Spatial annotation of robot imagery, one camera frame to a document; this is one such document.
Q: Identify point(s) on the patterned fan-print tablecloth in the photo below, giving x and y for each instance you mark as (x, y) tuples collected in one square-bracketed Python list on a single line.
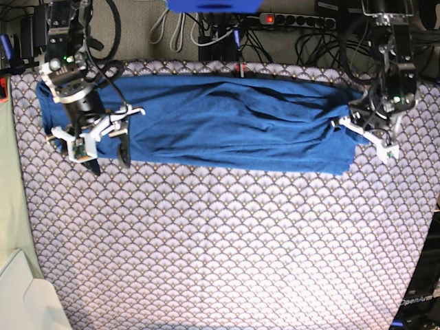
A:
[(169, 246)]

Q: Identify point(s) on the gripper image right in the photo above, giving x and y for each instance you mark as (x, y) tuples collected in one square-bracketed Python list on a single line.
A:
[(375, 115)]

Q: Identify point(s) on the blue-handled clamp left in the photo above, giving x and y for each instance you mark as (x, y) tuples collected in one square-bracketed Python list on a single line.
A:
[(13, 55)]

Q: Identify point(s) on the blue box overhead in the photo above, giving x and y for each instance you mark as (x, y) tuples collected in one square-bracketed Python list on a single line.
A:
[(208, 6)]

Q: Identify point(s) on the white plastic bin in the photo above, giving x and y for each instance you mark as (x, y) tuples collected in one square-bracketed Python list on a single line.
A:
[(28, 302)]

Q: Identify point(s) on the red and grey clamp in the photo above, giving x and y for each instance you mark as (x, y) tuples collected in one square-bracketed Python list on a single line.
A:
[(241, 69)]

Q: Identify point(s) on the black OpenArm base box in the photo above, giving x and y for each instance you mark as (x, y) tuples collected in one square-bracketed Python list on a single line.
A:
[(419, 308)]

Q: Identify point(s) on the black power strip red switch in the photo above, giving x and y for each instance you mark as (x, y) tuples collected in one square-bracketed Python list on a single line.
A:
[(296, 21)]

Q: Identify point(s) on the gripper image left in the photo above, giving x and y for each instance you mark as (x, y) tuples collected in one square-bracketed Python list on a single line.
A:
[(87, 110)]

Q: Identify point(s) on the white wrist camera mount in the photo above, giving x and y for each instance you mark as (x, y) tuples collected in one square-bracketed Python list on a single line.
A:
[(385, 144), (83, 148)]

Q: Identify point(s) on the blue T-shirt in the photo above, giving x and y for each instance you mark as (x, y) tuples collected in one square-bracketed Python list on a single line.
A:
[(248, 123)]

